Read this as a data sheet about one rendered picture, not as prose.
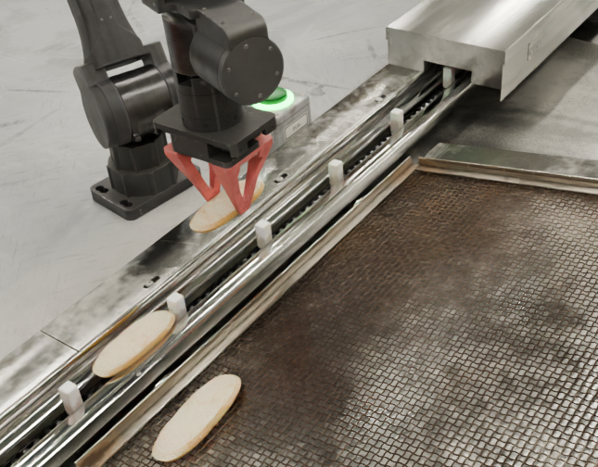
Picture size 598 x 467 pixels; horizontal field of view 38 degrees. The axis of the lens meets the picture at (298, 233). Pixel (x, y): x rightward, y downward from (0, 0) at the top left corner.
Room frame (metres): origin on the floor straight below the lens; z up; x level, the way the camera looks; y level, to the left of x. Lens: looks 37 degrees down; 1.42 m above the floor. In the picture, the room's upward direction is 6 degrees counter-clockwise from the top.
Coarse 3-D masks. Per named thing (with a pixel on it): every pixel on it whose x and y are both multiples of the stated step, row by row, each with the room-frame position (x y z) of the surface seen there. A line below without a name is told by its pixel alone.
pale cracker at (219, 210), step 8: (240, 184) 0.73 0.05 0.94; (256, 184) 0.73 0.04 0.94; (224, 192) 0.72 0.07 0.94; (256, 192) 0.72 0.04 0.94; (216, 200) 0.71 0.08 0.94; (224, 200) 0.71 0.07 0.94; (200, 208) 0.70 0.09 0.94; (208, 208) 0.69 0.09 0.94; (216, 208) 0.69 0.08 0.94; (224, 208) 0.69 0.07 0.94; (232, 208) 0.69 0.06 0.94; (200, 216) 0.68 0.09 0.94; (208, 216) 0.68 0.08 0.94; (216, 216) 0.68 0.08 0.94; (224, 216) 0.68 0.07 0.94; (232, 216) 0.69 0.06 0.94; (192, 224) 0.68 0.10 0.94; (200, 224) 0.67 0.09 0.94; (208, 224) 0.67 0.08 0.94; (216, 224) 0.67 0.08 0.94; (200, 232) 0.67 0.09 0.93
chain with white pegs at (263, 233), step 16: (448, 80) 1.08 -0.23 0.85; (432, 96) 1.06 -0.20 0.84; (400, 112) 0.97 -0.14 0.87; (416, 112) 1.02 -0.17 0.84; (400, 128) 0.97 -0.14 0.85; (336, 160) 0.87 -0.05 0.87; (336, 176) 0.86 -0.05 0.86; (320, 192) 0.85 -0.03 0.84; (304, 208) 0.82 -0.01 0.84; (256, 224) 0.76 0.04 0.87; (288, 224) 0.79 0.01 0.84; (208, 288) 0.69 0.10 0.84; (176, 304) 0.64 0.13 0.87; (192, 304) 0.67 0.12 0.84; (176, 320) 0.64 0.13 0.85; (64, 384) 0.55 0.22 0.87; (96, 384) 0.57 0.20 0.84; (64, 400) 0.54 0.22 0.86; (80, 400) 0.54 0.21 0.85; (64, 416) 0.54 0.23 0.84; (48, 432) 0.52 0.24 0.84
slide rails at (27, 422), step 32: (416, 96) 1.04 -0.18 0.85; (384, 128) 0.97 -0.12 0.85; (224, 256) 0.73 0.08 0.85; (256, 256) 0.73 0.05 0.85; (192, 288) 0.69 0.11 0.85; (224, 288) 0.68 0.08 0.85; (192, 320) 0.64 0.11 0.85; (96, 352) 0.61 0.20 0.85; (32, 416) 0.53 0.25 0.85; (0, 448) 0.50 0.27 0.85; (32, 448) 0.49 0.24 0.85
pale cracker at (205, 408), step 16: (208, 384) 0.50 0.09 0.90; (224, 384) 0.49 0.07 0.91; (240, 384) 0.50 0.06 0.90; (192, 400) 0.48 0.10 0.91; (208, 400) 0.48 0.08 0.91; (224, 400) 0.48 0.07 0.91; (176, 416) 0.47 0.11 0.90; (192, 416) 0.46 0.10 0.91; (208, 416) 0.46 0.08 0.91; (160, 432) 0.45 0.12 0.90; (176, 432) 0.45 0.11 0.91; (192, 432) 0.45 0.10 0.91; (208, 432) 0.45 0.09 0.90; (160, 448) 0.44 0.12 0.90; (176, 448) 0.43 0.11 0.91
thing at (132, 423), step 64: (384, 192) 0.76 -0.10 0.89; (448, 192) 0.74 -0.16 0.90; (512, 192) 0.71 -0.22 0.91; (576, 192) 0.69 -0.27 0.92; (320, 256) 0.66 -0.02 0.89; (256, 320) 0.58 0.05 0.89; (320, 320) 0.57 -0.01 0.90; (192, 384) 0.51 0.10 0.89; (256, 384) 0.50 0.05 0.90; (448, 384) 0.45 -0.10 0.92; (128, 448) 0.45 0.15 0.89; (384, 448) 0.40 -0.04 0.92; (512, 448) 0.38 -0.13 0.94
